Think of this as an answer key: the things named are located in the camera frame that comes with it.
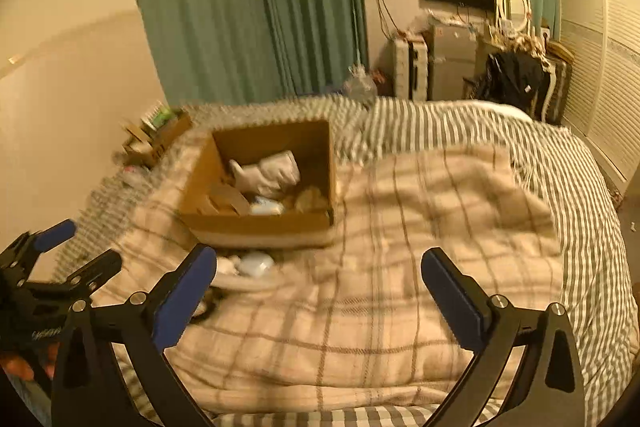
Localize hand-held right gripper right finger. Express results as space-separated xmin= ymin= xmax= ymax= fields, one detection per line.
xmin=420 ymin=248 xmax=586 ymax=427

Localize black jacket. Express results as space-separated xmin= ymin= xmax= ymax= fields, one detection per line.
xmin=474 ymin=49 xmax=549 ymax=114

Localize beige plaid blanket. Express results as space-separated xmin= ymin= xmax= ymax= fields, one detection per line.
xmin=92 ymin=142 xmax=566 ymax=408

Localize person's left hand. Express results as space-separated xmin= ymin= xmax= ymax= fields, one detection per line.
xmin=0 ymin=351 xmax=56 ymax=384

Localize white framed mirror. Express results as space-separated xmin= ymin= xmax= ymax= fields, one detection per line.
xmin=494 ymin=0 xmax=532 ymax=34

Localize white louvered wardrobe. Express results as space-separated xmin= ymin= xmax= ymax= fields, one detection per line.
xmin=556 ymin=0 xmax=640 ymax=184

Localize brown cardboard box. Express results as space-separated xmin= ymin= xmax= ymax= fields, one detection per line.
xmin=179 ymin=119 xmax=339 ymax=249

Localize white socks on blanket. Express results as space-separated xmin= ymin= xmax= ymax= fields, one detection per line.
xmin=212 ymin=264 xmax=282 ymax=294

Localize wide green curtain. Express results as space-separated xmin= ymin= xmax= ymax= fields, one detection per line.
xmin=129 ymin=0 xmax=370 ymax=106

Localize light blue small item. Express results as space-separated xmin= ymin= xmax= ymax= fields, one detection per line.
xmin=249 ymin=197 xmax=284 ymax=216

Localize striped chair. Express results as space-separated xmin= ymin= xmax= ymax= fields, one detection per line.
xmin=541 ymin=56 xmax=574 ymax=124

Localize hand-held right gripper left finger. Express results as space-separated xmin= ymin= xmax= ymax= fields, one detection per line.
xmin=50 ymin=244 xmax=218 ymax=427

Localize brown cardboard piece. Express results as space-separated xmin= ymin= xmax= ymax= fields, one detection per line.
xmin=206 ymin=183 xmax=251 ymax=216

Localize clear plastic bottle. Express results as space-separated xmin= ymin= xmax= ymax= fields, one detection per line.
xmin=345 ymin=66 xmax=379 ymax=106

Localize beige suitcase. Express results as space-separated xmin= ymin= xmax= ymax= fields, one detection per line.
xmin=392 ymin=33 xmax=431 ymax=101

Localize small open cardboard box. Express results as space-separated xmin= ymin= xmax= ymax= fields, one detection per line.
xmin=121 ymin=106 xmax=194 ymax=168

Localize grey cabinet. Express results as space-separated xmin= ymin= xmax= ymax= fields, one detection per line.
xmin=425 ymin=23 xmax=493 ymax=101

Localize white crumpled cloth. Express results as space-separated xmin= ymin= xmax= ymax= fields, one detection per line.
xmin=229 ymin=151 xmax=302 ymax=200

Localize white and blue small item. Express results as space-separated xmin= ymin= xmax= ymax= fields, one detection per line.
xmin=239 ymin=252 xmax=276 ymax=278

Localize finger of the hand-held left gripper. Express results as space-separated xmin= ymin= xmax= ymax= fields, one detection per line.
xmin=25 ymin=249 xmax=123 ymax=304
xmin=0 ymin=219 xmax=77 ymax=288

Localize beige round item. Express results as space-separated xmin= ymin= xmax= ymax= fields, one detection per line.
xmin=295 ymin=187 xmax=331 ymax=212

